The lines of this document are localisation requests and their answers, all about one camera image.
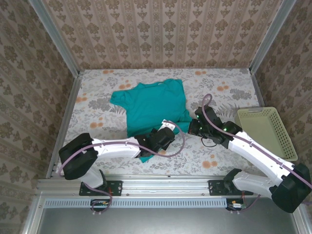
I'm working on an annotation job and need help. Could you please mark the teal t-shirt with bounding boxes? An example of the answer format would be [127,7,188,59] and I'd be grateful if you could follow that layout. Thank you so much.
[109,78,193,163]

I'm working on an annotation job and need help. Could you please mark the floral table cover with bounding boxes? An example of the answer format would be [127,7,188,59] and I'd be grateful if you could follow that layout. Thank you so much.
[59,68,281,176]

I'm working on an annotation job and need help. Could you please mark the pale green plastic basket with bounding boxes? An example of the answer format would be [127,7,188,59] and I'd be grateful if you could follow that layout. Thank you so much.
[234,107,299,162]

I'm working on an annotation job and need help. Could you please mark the small connector board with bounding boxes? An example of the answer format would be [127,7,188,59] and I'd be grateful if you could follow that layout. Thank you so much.
[90,198,111,212]
[226,198,246,212]

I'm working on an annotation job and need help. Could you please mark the grey metal panel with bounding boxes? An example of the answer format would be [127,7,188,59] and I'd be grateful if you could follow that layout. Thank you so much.
[36,207,300,234]

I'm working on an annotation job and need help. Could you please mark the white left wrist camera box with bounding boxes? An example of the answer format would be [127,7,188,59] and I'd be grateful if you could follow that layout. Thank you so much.
[159,119,177,134]

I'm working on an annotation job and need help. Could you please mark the thin black cable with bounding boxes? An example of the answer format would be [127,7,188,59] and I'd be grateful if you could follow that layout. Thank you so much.
[200,136,218,148]

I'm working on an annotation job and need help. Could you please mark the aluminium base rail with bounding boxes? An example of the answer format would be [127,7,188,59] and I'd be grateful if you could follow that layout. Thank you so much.
[36,174,300,197]

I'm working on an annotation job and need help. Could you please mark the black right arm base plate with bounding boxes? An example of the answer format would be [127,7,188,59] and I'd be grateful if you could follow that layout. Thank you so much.
[208,179,254,196]

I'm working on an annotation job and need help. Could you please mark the grey slotted cable duct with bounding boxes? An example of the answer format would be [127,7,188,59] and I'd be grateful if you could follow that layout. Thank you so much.
[44,197,229,209]

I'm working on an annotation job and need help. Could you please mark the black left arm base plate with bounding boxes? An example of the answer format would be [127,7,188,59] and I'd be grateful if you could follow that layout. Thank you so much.
[79,179,123,196]

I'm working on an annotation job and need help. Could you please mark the aluminium frame post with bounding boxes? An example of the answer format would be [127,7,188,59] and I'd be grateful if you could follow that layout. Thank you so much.
[249,0,297,74]
[28,0,81,78]

